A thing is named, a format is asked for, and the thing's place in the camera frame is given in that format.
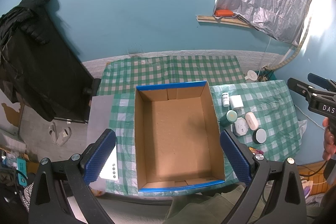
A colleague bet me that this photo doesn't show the colourful snack packet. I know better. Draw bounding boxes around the colourful snack packet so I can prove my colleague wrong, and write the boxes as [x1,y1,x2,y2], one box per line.
[248,147,264,155]

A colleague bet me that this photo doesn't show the white octagonal box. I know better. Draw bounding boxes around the white octagonal box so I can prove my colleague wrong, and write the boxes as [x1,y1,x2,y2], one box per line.
[232,117,249,137]

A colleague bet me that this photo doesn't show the white oval earbuds case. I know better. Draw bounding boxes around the white oval earbuds case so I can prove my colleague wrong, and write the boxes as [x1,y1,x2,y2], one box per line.
[245,112,259,131]

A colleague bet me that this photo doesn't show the green cylindrical tin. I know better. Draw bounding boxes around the green cylindrical tin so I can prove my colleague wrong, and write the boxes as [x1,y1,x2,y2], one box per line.
[220,110,238,127]

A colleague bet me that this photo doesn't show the white power adapter cube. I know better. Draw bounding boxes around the white power adapter cube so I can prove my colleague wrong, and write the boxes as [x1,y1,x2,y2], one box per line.
[230,95,244,110]

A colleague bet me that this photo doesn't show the blue-edged cardboard box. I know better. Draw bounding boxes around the blue-edged cardboard box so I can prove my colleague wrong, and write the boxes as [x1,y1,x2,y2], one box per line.
[134,81,225,193]

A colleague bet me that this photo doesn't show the small white pill bottle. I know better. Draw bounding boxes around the small white pill bottle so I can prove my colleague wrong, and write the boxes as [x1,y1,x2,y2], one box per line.
[222,93,230,107]

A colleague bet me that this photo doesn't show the person's right hand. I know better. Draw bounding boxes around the person's right hand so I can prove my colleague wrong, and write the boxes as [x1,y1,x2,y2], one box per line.
[322,118,336,161]

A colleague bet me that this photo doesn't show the white smartphone with stickers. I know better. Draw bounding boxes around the white smartphone with stickers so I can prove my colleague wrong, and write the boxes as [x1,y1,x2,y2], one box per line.
[99,146,119,181]

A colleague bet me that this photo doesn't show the pair of grey slippers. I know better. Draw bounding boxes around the pair of grey slippers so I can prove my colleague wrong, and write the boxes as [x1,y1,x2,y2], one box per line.
[49,122,72,147]

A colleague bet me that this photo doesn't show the olive green trousers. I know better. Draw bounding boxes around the olive green trousers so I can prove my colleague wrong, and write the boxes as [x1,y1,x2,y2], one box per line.
[164,184,245,223]

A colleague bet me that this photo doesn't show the green checkered tablecloth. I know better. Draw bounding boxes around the green checkered tablecloth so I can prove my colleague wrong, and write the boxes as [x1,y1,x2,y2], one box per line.
[98,56,302,196]

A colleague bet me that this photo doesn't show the white round cup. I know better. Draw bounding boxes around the white round cup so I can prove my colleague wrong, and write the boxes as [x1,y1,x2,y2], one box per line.
[245,70,258,83]

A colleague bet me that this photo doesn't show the teal box on floor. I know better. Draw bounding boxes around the teal box on floor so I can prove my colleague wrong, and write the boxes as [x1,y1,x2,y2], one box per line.
[17,157,28,188]

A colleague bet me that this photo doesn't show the striped clothing pile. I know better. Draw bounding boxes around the striped clothing pile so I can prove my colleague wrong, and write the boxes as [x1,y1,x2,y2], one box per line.
[20,182,34,211]

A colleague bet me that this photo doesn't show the wooden window ledge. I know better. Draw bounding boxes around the wooden window ledge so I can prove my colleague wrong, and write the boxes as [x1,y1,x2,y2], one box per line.
[196,15,251,28]

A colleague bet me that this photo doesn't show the orange object on ledge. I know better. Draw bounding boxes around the orange object on ledge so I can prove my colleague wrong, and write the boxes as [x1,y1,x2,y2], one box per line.
[214,9,235,17]

